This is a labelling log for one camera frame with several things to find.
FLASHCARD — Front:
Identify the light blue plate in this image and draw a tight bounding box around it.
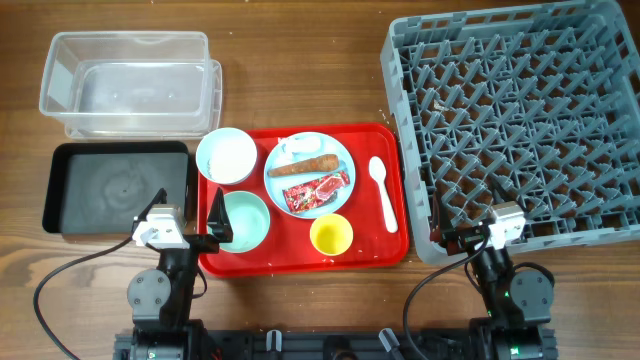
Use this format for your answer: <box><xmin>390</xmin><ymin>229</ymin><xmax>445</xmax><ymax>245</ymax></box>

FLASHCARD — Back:
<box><xmin>262</xmin><ymin>131</ymin><xmax>357</xmax><ymax>220</ymax></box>

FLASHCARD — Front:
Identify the white bowl with rice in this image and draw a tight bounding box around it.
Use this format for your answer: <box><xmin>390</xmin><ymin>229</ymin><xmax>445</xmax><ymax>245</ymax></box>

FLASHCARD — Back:
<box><xmin>195</xmin><ymin>127</ymin><xmax>258</xmax><ymax>185</ymax></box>

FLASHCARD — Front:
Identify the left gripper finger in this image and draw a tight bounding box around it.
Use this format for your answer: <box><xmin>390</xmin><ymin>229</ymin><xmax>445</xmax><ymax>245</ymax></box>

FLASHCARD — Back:
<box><xmin>134</xmin><ymin>188</ymin><xmax>167</xmax><ymax>221</ymax></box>
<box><xmin>206</xmin><ymin>188</ymin><xmax>233</xmax><ymax>243</ymax></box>

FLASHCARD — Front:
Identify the grey dishwasher rack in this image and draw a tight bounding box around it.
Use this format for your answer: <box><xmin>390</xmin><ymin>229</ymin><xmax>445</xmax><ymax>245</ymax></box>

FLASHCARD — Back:
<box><xmin>380</xmin><ymin>1</ymin><xmax>639</xmax><ymax>264</ymax></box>

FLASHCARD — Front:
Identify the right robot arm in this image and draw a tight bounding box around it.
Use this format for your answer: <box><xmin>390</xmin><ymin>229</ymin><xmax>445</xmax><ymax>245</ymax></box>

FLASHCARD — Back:
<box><xmin>433</xmin><ymin>179</ymin><xmax>559</xmax><ymax>360</ymax></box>

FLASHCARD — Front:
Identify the yellow plastic cup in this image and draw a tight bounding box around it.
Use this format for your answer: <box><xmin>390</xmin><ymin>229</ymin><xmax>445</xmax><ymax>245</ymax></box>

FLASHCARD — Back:
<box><xmin>310</xmin><ymin>214</ymin><xmax>354</xmax><ymax>256</ymax></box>

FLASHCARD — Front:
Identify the carrot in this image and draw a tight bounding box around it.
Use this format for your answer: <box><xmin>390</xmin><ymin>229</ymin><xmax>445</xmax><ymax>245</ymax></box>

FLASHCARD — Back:
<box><xmin>268</xmin><ymin>154</ymin><xmax>340</xmax><ymax>177</ymax></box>

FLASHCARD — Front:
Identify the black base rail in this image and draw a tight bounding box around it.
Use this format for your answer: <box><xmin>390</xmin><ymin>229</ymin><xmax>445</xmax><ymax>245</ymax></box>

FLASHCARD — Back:
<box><xmin>113</xmin><ymin>327</ymin><xmax>559</xmax><ymax>360</ymax></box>

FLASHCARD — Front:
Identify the white plastic spoon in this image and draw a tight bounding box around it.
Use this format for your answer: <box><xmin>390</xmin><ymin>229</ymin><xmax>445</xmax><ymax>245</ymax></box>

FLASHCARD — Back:
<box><xmin>368</xmin><ymin>156</ymin><xmax>398</xmax><ymax>233</ymax></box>

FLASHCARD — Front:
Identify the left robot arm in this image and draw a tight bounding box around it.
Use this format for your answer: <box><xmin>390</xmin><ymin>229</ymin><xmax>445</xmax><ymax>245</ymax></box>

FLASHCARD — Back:
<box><xmin>113</xmin><ymin>189</ymin><xmax>233</xmax><ymax>360</ymax></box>

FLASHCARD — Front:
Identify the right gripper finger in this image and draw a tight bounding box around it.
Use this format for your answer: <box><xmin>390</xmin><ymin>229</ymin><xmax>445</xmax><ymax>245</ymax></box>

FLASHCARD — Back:
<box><xmin>430</xmin><ymin>190</ymin><xmax>450</xmax><ymax>244</ymax></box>
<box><xmin>488</xmin><ymin>176</ymin><xmax>515</xmax><ymax>204</ymax></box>

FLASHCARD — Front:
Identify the black waste tray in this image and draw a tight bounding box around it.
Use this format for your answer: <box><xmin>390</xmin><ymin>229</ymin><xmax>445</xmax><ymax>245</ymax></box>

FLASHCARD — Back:
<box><xmin>42</xmin><ymin>141</ymin><xmax>191</xmax><ymax>235</ymax></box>

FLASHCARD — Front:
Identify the red snack wrapper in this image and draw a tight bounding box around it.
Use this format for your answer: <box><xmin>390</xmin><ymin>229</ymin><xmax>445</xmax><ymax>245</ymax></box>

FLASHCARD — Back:
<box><xmin>282</xmin><ymin>171</ymin><xmax>351</xmax><ymax>214</ymax></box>

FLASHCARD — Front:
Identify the mint green bowl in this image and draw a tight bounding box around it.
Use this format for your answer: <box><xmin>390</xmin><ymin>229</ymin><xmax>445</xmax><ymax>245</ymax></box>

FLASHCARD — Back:
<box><xmin>220</xmin><ymin>191</ymin><xmax>271</xmax><ymax>254</ymax></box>

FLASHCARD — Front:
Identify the clear plastic bin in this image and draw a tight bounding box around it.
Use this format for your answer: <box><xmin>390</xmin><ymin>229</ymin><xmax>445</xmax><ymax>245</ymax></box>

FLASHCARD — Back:
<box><xmin>39</xmin><ymin>31</ymin><xmax>223</xmax><ymax>140</ymax></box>

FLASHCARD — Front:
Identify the red serving tray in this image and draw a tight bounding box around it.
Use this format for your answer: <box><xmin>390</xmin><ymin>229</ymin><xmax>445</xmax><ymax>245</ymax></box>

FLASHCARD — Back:
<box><xmin>200</xmin><ymin>123</ymin><xmax>410</xmax><ymax>277</ymax></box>

